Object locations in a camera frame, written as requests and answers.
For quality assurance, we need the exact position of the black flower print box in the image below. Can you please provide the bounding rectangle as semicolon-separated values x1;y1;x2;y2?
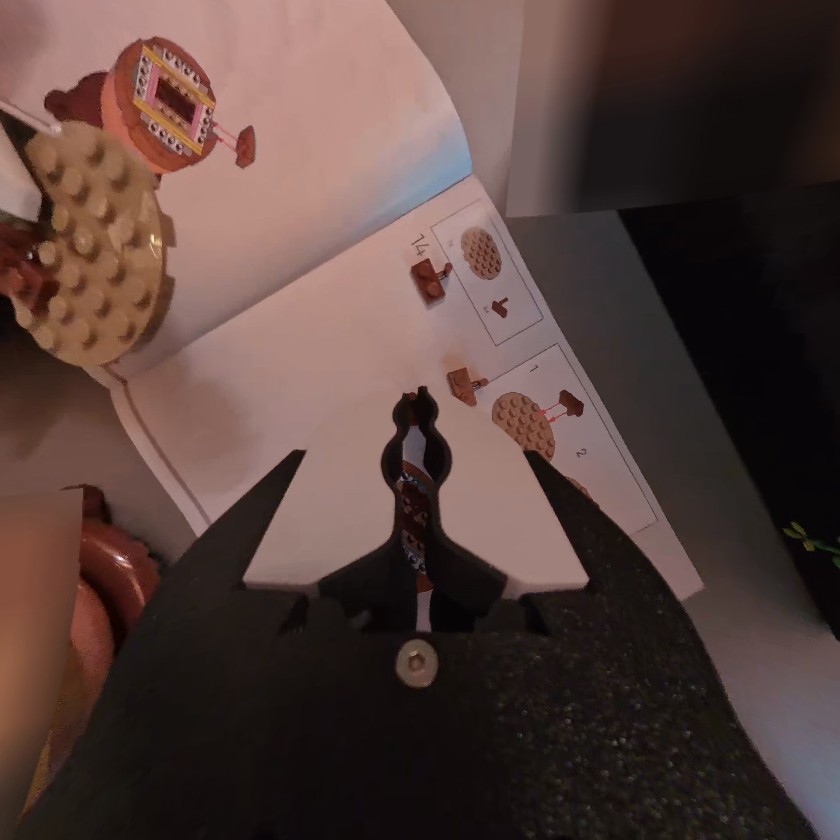
506;0;840;644

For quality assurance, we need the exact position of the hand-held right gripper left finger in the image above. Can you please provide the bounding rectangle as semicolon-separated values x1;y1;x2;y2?
243;392;412;594

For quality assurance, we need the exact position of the small brown brick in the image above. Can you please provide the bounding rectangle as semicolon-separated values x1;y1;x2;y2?
445;367;490;406
410;259;455;301
0;217;60;329

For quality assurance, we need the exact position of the tan round plate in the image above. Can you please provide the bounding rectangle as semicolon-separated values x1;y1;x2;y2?
16;122;177;370

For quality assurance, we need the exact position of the brick pot model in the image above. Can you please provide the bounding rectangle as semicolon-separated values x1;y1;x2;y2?
20;483;162;788

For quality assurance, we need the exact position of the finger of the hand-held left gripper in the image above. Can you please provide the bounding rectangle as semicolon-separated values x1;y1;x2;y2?
0;112;51;221

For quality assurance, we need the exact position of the white instruction booklet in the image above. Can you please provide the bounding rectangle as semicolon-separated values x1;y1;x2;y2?
0;0;706;607

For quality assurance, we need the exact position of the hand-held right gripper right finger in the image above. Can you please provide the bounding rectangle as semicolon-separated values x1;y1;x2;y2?
418;385;592;598

